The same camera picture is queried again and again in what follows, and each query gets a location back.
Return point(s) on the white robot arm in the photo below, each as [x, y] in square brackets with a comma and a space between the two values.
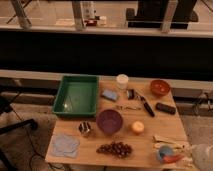
[202, 156]

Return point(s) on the white plastic cup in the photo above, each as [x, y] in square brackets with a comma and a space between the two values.
[122, 81]

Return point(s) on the small metal cup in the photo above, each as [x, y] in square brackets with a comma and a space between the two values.
[85, 129]

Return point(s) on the blue plastic cup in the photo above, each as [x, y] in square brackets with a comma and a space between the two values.
[164, 154]

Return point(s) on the blue sponge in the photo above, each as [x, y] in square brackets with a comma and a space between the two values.
[110, 95]

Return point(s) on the green plastic tray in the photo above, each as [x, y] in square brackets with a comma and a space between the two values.
[77, 97]

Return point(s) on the purple bowl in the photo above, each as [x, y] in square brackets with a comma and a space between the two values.
[109, 121]

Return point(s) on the yellow candle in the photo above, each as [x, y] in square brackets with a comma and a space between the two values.
[137, 127]

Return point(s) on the black rectangular block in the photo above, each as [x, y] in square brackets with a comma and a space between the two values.
[166, 108]

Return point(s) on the bunch of dark grapes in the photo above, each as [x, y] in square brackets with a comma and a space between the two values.
[117, 149]

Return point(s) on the wooden spatula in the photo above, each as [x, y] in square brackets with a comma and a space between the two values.
[159, 138]

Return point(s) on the blue cloth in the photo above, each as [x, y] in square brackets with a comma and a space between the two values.
[64, 146]

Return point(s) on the wooden spoon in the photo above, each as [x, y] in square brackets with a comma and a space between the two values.
[173, 146]

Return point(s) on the black chair base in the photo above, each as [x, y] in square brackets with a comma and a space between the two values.
[5, 106]

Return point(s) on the black handled knife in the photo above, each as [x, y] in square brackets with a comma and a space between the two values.
[145, 104]

